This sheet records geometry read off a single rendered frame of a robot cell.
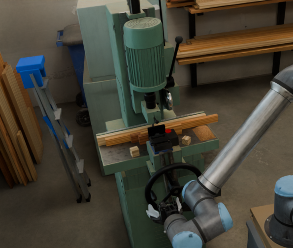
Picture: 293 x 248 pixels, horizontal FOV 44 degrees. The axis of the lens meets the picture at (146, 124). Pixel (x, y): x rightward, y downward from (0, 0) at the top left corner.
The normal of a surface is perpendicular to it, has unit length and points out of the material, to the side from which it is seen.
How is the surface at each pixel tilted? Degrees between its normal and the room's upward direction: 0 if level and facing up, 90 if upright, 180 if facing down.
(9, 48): 90
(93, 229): 0
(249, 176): 0
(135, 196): 90
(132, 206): 90
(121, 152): 0
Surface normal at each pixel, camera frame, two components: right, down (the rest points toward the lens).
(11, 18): 0.11, 0.52
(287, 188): -0.17, -0.90
